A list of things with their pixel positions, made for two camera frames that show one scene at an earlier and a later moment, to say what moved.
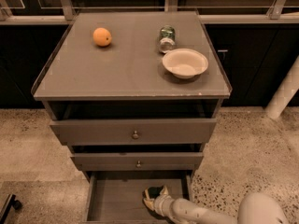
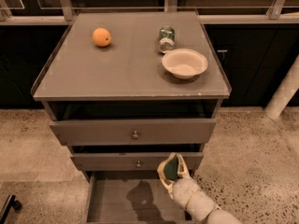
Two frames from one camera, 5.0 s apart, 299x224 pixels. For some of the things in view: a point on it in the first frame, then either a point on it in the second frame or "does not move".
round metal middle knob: x=138 y=165 does not move
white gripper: x=160 y=201 → x=186 y=191
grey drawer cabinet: x=135 y=96 does not move
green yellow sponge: x=154 y=191 → x=171 y=168
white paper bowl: x=185 y=63 does not move
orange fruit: x=102 y=37 does not move
